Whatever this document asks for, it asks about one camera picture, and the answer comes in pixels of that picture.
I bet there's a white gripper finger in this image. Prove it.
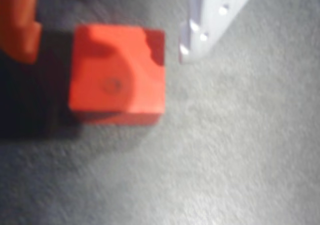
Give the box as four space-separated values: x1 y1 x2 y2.
178 0 263 65

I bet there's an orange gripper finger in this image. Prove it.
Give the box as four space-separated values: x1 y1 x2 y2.
0 0 43 65

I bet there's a red cube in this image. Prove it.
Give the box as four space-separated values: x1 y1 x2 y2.
67 23 166 126

